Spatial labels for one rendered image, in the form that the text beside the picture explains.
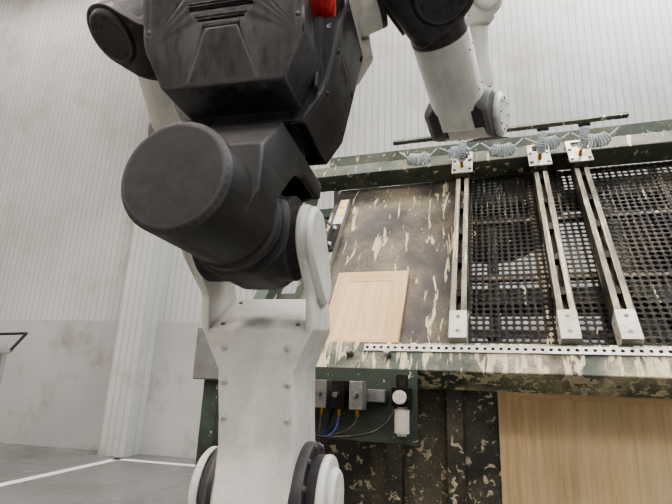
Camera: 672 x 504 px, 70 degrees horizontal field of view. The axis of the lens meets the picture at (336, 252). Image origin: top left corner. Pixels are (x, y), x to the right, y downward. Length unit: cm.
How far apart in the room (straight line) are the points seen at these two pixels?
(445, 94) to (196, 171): 49
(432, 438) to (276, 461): 134
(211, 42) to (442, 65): 37
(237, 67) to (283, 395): 40
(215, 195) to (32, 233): 638
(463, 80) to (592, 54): 500
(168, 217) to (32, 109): 722
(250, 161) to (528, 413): 158
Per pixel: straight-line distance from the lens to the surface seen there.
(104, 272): 598
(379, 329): 187
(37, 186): 701
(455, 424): 189
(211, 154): 46
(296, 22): 58
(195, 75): 61
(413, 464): 198
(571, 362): 171
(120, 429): 531
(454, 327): 176
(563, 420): 193
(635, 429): 196
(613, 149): 261
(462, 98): 85
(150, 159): 49
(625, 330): 178
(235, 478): 68
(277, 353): 64
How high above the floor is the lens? 76
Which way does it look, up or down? 15 degrees up
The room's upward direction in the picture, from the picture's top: 2 degrees clockwise
